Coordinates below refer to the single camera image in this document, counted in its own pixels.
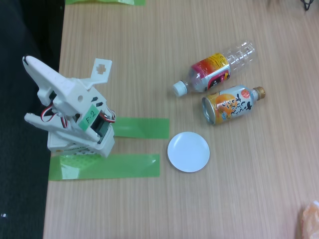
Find clear plastic bottle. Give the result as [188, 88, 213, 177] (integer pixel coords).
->
[172, 40, 257, 98]

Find orange juice bottle can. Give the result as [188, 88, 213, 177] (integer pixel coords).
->
[201, 85, 266, 125]

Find green paper label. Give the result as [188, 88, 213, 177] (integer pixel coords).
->
[81, 104, 99, 131]

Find green tape strip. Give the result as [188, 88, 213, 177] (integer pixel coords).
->
[64, 0, 147, 6]
[48, 153, 160, 182]
[111, 117, 170, 139]

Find small white round plate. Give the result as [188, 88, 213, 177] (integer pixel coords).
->
[167, 131, 211, 173]

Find orange translucent plastic bag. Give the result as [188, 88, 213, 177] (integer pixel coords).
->
[298, 200, 319, 239]

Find black cable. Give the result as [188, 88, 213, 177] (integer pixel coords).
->
[300, 0, 315, 11]

